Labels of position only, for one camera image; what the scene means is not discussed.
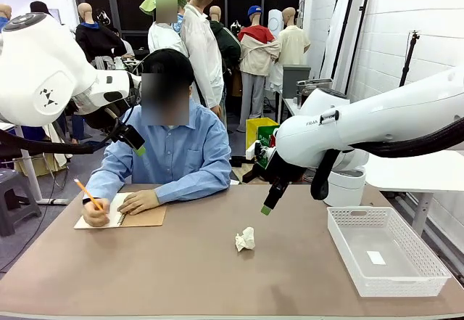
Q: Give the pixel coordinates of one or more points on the mannequin with blue cap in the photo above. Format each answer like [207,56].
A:
[257,51]

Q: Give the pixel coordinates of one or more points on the white label sticker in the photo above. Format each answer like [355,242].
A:
[376,258]

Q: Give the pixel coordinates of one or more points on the mannequin in black sweater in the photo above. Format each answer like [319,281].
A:
[98,40]

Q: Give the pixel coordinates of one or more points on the metal container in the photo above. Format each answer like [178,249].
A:
[319,81]

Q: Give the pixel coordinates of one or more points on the mannequin torso in jeans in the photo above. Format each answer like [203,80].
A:
[78,127]

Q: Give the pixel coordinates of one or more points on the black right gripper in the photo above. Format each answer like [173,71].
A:
[284,173]

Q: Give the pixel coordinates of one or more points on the yellow recycling bin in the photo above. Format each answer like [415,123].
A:
[252,135]

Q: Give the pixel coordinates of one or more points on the white lidded trash bin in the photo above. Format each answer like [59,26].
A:
[344,193]

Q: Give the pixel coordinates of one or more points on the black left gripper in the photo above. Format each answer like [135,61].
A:
[112,115]

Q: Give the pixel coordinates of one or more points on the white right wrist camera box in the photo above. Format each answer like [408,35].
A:
[253,151]

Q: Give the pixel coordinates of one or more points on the tall mannequin in white coat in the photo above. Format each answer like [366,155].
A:
[203,51]

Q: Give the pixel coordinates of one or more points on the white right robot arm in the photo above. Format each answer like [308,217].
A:
[380,120]

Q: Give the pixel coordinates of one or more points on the person in blue shirt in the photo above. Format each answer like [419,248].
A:
[181,146]

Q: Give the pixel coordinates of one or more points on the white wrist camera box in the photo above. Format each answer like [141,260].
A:
[134,80]
[253,151]

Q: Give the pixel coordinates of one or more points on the wood and black foam stand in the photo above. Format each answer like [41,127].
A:
[250,173]

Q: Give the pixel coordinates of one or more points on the mannequin in cream shirt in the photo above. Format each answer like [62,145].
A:
[293,44]

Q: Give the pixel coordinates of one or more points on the white perforated plastic basket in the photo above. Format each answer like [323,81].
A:
[348,222]

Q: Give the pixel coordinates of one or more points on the person's right hand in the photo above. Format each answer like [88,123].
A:
[96,215]

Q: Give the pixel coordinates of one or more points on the black tripod pole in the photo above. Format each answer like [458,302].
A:
[407,62]

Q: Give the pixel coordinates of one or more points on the white paper ball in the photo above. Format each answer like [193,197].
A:
[245,240]

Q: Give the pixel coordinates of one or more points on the brown spiral notebook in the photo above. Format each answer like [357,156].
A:
[145,220]

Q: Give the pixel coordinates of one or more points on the mannequin with black hat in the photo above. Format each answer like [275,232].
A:
[40,7]

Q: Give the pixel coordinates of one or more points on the mannequin in dark green hoodie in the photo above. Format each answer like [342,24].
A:
[228,44]

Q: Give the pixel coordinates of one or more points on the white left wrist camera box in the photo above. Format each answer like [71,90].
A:
[134,80]

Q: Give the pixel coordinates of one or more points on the grey cabinet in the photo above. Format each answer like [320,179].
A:
[293,80]

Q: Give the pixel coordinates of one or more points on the mannequin in blue white jacket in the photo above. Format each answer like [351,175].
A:
[4,11]

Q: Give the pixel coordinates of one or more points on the person's left forearm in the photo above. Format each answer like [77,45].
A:
[195,189]

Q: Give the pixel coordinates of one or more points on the mannequin with green hat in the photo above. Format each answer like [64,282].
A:
[163,37]

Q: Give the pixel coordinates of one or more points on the green recycling bin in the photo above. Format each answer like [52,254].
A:
[266,133]

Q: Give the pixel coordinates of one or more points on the background person in white shirt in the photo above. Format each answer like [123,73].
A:
[125,46]

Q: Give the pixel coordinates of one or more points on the white desk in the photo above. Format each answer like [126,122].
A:
[32,178]

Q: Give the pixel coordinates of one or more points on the yellow pencil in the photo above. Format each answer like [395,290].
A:
[85,189]

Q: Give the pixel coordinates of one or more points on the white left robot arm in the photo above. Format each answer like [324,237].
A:
[36,73]

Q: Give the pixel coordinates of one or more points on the person's left hand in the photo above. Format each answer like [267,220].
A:
[141,200]

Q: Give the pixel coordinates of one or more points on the black cap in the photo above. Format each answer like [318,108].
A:
[166,60]

